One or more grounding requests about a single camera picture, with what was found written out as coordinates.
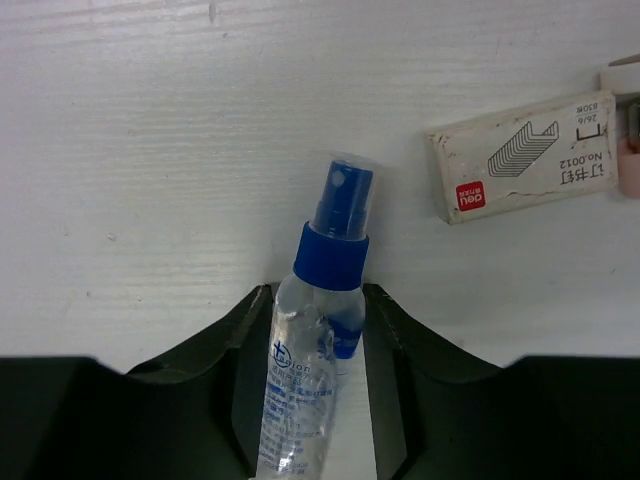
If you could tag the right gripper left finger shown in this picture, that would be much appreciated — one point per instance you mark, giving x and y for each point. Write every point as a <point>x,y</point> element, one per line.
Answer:
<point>192,412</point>

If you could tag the white boxed eraser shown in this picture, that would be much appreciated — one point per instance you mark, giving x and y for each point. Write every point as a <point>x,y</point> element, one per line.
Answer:
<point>523,157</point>

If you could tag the clear blue spray bottle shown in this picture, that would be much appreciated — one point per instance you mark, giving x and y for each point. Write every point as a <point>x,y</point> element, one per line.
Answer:
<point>319,313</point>

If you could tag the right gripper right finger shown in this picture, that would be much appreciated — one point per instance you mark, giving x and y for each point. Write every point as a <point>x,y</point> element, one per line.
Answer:
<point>439,412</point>

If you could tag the pink white correction tape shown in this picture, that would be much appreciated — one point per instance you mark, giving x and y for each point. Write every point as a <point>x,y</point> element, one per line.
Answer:
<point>621,78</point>

